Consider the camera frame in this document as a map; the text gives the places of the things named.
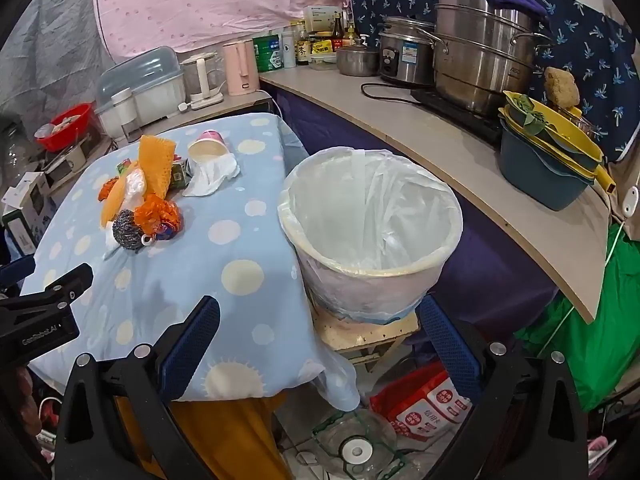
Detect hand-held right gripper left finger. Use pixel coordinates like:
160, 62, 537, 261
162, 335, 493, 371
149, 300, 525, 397
57, 295, 223, 480

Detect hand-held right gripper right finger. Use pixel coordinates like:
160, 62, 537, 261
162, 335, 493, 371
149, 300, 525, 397
417, 294, 588, 480

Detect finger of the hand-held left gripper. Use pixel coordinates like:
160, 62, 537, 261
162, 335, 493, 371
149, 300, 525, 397
0, 258, 37, 282
0, 262, 95, 318

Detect steel wool scrubber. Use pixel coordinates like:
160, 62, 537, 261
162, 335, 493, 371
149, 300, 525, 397
111, 210, 146, 252

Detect orange cloth strip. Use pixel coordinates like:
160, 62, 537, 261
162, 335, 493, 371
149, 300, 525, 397
100, 175, 133, 228

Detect orange plastic bag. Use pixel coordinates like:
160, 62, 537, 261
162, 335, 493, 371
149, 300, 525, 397
134, 194, 182, 233

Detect white lined trash bin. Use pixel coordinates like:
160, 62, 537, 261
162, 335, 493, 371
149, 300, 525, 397
277, 146, 463, 323

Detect white plastic bag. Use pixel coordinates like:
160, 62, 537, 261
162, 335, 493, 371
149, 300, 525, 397
120, 167, 148, 201

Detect orange mesh dish cloth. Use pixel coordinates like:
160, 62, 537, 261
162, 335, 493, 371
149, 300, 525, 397
137, 135, 177, 198

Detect green toothpaste box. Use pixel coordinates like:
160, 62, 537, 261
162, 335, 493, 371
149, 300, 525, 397
169, 157, 193, 190

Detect white paper tissue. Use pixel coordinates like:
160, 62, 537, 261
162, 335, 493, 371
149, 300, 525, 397
182, 152, 241, 197

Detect pink paper cup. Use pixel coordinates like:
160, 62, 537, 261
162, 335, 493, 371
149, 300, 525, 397
187, 129, 231, 166

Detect white carton box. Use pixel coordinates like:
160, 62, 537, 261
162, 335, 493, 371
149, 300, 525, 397
0, 172, 58, 256

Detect red and white package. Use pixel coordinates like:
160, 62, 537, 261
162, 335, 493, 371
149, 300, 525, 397
370, 360, 473, 443

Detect purple counter curtain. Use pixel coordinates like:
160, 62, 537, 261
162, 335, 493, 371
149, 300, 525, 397
262, 80, 561, 356

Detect wooden stool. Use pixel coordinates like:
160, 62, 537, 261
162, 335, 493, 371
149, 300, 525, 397
312, 307, 421, 373

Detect blue dotted blanket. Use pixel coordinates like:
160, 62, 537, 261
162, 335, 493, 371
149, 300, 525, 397
20, 112, 361, 411

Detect small beige pot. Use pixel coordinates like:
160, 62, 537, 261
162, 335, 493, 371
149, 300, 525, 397
42, 135, 108, 186

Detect clear glass lid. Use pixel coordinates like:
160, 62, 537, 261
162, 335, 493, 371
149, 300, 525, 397
312, 407, 401, 480

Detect red plastic basin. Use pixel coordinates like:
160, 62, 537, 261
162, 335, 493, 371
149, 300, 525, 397
34, 102, 96, 152

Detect green plastic bag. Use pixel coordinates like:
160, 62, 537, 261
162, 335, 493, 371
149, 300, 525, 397
515, 220, 640, 413

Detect grey plastic sheet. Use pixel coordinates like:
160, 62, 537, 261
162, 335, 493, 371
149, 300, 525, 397
0, 0, 121, 126

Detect dish box with grey lid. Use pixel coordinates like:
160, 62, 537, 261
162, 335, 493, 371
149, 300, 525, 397
95, 46, 187, 141

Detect black induction cooktop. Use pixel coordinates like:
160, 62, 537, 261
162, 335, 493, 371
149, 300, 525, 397
410, 87, 503, 146

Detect yellow drain basket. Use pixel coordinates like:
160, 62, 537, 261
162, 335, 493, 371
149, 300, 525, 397
502, 90, 603, 161
500, 107, 615, 193

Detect green vegetable leaves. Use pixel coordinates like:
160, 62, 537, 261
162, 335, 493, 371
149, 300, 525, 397
512, 94, 548, 136

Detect glass electric kettle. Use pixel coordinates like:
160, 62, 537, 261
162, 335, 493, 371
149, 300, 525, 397
180, 51, 227, 111

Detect pink electric kettle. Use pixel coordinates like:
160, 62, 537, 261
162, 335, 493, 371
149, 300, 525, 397
222, 40, 261, 97

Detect brown loofah sponge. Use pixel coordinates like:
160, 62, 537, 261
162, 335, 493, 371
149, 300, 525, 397
544, 66, 581, 108

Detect large steel steamer pot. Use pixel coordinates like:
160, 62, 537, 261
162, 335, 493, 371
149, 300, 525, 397
417, 0, 556, 116

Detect steel rice cooker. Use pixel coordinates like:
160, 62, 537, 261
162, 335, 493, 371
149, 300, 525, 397
377, 16, 438, 87

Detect small steel lidded pot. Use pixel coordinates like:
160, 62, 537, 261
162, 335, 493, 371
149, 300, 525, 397
336, 45, 381, 78

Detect green tin can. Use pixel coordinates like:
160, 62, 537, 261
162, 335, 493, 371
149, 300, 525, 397
252, 35, 285, 73

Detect pink dotted sheet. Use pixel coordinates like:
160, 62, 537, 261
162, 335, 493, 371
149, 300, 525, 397
92, 0, 353, 58

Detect white thermos bottle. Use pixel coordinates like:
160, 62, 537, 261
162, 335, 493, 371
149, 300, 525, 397
281, 30, 298, 68

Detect dark sauce bottle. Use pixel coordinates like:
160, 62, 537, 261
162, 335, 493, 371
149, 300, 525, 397
295, 22, 311, 66

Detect navy patterned cloth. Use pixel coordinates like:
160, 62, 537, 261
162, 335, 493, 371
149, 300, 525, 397
350, 0, 640, 161

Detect white cardboard box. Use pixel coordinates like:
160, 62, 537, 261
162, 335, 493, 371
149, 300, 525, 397
304, 4, 343, 36

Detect white corded switch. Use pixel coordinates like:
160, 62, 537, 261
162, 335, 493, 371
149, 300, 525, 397
537, 186, 640, 361

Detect metal wire rack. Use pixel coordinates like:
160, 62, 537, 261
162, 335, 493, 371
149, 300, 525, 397
560, 105, 598, 136

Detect black power cable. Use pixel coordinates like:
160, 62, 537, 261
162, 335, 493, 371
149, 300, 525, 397
361, 82, 418, 106

